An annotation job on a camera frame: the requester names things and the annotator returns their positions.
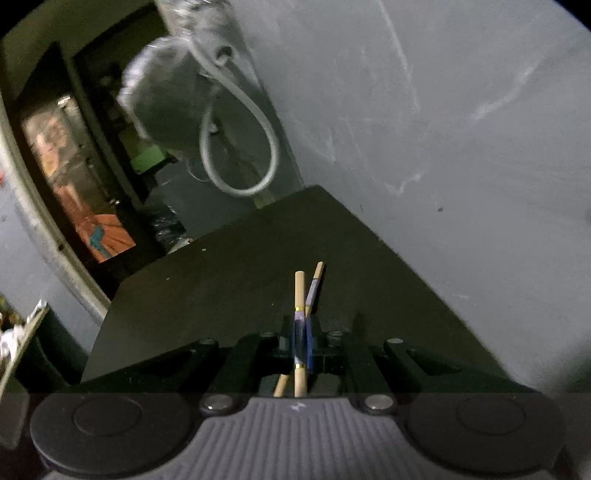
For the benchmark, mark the wall faucet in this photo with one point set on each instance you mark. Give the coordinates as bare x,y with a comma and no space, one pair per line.
207,23

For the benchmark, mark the door frame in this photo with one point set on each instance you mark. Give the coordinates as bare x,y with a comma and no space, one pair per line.
45,233

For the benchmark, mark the kitchen counter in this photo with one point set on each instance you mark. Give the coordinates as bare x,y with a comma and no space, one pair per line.
15,341

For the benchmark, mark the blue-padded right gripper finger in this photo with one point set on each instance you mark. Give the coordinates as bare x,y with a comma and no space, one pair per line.
342,365

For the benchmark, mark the grey plastic bag hanging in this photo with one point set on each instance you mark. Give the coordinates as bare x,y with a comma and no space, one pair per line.
164,94

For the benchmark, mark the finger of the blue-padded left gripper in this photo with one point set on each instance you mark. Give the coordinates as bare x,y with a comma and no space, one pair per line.
237,372

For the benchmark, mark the wooden chopstick purple band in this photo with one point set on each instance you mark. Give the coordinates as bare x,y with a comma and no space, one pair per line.
300,337

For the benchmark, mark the green box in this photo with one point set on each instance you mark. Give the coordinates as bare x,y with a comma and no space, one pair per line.
147,159

